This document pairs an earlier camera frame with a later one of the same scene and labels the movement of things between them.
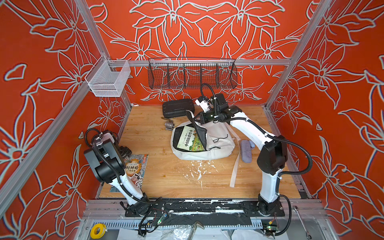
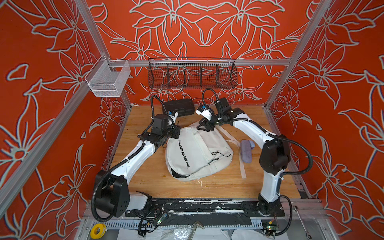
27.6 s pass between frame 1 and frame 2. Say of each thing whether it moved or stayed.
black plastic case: stayed
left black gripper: moved
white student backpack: moved
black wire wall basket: stayed
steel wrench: stayed
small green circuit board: stayed
